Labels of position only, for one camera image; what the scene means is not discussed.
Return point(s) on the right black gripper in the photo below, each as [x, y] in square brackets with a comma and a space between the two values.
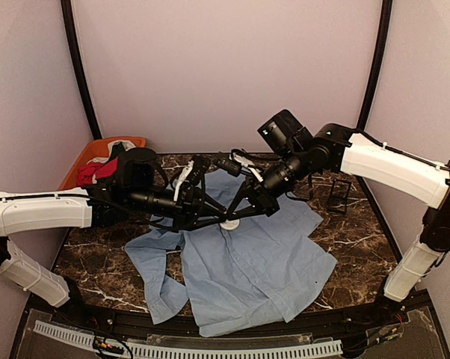
[262, 200]

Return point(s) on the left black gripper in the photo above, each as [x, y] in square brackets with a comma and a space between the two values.
[188, 207]

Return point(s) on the light blue shirt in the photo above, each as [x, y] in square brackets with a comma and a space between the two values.
[266, 270]

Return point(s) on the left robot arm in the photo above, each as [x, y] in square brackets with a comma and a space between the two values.
[21, 213]

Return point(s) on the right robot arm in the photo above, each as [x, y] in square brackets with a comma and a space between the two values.
[424, 181]

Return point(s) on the black brooch holder stand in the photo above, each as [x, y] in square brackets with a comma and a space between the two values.
[337, 201]

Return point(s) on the white cloth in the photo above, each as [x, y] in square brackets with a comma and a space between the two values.
[127, 145]

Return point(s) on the red cloth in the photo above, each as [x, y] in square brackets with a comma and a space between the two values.
[93, 172]

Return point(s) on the orange plastic basket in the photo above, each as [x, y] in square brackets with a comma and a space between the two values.
[97, 148]

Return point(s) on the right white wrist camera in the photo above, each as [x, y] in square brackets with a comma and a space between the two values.
[248, 164]

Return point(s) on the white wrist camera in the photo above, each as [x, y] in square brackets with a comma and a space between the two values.
[181, 179]
[248, 164]

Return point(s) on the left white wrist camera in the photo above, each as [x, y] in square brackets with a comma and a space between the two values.
[181, 179]

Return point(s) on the black right frame pole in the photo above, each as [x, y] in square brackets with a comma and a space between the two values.
[376, 64]

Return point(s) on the black frame pole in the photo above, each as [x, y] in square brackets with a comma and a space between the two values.
[376, 64]
[78, 68]

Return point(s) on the black left frame pole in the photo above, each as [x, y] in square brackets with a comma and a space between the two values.
[78, 68]

